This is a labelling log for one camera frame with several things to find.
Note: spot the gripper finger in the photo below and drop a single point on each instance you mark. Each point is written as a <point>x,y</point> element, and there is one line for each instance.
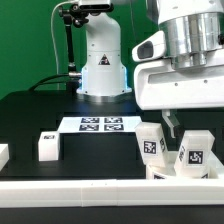
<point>169,116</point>

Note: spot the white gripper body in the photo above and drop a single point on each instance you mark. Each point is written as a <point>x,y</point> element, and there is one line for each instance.
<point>158,86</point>

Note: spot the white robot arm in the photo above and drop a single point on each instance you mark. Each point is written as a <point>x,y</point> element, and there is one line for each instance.
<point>180,66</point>

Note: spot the white sheet with tags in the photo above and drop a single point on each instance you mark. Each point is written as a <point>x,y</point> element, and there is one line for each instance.
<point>99,124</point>

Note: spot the white block at left edge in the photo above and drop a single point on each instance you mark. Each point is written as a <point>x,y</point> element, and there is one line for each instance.
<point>4,155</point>

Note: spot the white obstacle wall frame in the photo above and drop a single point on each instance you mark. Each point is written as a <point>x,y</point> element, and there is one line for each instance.
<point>90,193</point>

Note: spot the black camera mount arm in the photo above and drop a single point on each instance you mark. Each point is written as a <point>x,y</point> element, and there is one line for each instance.
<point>72,17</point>

